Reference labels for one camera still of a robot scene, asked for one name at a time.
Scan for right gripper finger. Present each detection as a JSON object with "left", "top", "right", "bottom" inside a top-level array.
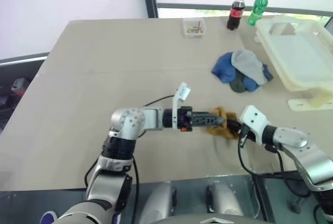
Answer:
[{"left": 228, "top": 119, "right": 242, "bottom": 131}]

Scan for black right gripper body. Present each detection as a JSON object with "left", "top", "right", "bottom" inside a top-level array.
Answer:
[{"left": 238, "top": 126, "right": 258, "bottom": 143}]

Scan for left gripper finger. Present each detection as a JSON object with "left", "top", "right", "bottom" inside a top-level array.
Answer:
[
  {"left": 192, "top": 111, "right": 224, "bottom": 120},
  {"left": 192, "top": 118, "right": 226, "bottom": 128}
]

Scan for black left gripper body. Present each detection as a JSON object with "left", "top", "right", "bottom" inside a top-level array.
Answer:
[{"left": 177, "top": 106, "right": 195, "bottom": 133}]

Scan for small clear plastic box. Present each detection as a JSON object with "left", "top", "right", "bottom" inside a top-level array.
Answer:
[{"left": 182, "top": 18, "right": 207, "bottom": 38}]

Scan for cream plastic basket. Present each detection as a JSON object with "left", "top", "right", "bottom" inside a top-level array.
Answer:
[{"left": 253, "top": 16, "right": 333, "bottom": 91}]

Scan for dark grey cloth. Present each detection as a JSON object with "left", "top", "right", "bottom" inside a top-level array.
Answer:
[{"left": 228, "top": 74, "right": 247, "bottom": 94}]

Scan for blue cloth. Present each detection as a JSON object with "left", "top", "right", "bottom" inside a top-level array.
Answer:
[
  {"left": 244, "top": 63, "right": 274, "bottom": 93},
  {"left": 211, "top": 51, "right": 237, "bottom": 84}
]

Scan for light grey sock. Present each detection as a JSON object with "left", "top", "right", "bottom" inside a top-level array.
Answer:
[{"left": 230, "top": 49, "right": 268, "bottom": 85}]

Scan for black table leg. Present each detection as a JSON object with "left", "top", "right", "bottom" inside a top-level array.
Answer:
[{"left": 251, "top": 174, "right": 276, "bottom": 224}]

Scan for black chair base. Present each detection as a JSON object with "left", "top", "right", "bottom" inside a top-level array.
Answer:
[{"left": 288, "top": 176, "right": 322, "bottom": 215}]

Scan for small colourful pieces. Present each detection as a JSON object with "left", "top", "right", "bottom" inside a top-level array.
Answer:
[{"left": 185, "top": 21, "right": 203, "bottom": 34}]

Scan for grey robot torso edge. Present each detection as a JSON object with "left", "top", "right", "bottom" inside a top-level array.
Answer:
[{"left": 155, "top": 213, "right": 277, "bottom": 224}]

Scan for cola bottle red cap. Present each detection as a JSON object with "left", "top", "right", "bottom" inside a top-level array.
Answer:
[{"left": 226, "top": 0, "right": 247, "bottom": 31}]

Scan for green bottle yellow cap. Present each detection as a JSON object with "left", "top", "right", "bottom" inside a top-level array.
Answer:
[{"left": 247, "top": 0, "right": 271, "bottom": 26}]

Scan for orange grey device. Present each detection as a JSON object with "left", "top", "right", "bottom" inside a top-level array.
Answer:
[{"left": 10, "top": 77, "right": 30, "bottom": 97}]

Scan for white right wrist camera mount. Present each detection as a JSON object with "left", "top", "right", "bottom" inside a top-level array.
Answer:
[{"left": 239, "top": 104, "right": 272, "bottom": 147}]

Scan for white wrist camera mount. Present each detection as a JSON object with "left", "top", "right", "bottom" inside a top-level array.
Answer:
[
  {"left": 171, "top": 82, "right": 193, "bottom": 131},
  {"left": 239, "top": 104, "right": 272, "bottom": 147}
]

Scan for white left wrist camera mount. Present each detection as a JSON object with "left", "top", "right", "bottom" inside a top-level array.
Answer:
[{"left": 171, "top": 82, "right": 193, "bottom": 131}]

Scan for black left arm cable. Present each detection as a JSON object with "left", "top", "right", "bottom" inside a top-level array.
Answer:
[{"left": 84, "top": 94, "right": 181, "bottom": 224}]

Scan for cream plastic stand bracket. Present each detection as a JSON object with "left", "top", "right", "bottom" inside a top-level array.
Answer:
[{"left": 287, "top": 88, "right": 333, "bottom": 112}]

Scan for grey window frame bar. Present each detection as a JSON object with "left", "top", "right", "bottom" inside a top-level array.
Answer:
[{"left": 157, "top": 2, "right": 333, "bottom": 16}]

